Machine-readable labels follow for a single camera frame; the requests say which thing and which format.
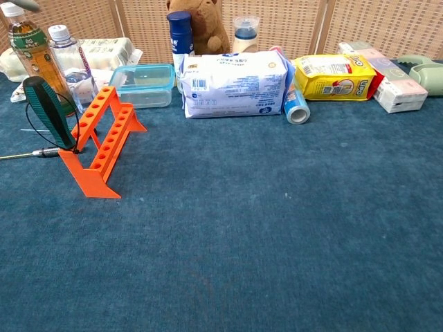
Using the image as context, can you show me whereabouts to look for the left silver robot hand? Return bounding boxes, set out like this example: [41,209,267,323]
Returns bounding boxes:
[10,0,41,13]

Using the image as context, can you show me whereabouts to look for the green black handled tool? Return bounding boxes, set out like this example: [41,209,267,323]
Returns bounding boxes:
[22,76,77,150]

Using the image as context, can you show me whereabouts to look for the black metal handle screwdriver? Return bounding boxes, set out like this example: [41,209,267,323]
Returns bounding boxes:
[0,147,62,161]

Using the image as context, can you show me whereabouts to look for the orange plastic tool rack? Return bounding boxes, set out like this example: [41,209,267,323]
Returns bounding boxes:
[57,85,148,200]

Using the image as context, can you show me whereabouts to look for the green tea bottle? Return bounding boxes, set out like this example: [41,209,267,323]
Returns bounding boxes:
[0,2,77,117]

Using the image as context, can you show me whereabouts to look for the clear water bottle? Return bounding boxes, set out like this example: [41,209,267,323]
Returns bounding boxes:
[47,24,100,114]

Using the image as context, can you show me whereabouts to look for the white tissue roll pack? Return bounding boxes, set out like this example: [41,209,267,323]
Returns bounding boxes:
[0,37,143,83]

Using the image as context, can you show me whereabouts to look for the pink white soft packet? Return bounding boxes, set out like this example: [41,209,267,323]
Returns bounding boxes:
[10,68,115,104]

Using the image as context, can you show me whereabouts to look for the clear container blue lid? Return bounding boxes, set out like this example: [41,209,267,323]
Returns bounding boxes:
[109,64,177,110]

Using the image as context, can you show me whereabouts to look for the blue spray can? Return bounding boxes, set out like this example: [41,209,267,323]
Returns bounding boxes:
[166,10,195,87]

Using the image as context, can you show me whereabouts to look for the brown capybara plush toy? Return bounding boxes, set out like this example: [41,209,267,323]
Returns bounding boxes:
[165,0,231,56]

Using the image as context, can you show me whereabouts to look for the white bottle clear cap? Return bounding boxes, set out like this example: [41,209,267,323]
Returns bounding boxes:
[231,15,260,55]

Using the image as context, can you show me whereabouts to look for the white blue wipes pack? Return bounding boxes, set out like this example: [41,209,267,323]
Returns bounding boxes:
[179,48,295,120]

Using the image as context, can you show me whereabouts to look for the wicker folding screen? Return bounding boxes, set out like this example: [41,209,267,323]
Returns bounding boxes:
[0,0,443,65]

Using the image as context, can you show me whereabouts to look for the plastic wrap roll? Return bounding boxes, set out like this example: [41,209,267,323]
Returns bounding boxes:
[269,45,311,125]

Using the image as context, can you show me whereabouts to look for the blue carpet table cover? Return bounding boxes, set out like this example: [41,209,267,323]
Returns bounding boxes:
[0,58,443,332]

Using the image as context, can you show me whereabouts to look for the yellow snack bag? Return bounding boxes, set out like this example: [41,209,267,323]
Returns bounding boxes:
[293,54,378,102]

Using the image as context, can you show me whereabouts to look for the pink green tissue box stack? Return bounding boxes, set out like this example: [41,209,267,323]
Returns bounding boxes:
[337,41,429,114]

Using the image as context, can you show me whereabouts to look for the pale green lint roller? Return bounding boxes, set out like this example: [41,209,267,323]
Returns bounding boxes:
[397,54,443,97]

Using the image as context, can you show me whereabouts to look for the thin black cable tie loop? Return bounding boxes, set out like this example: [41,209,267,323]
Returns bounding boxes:
[26,92,84,156]

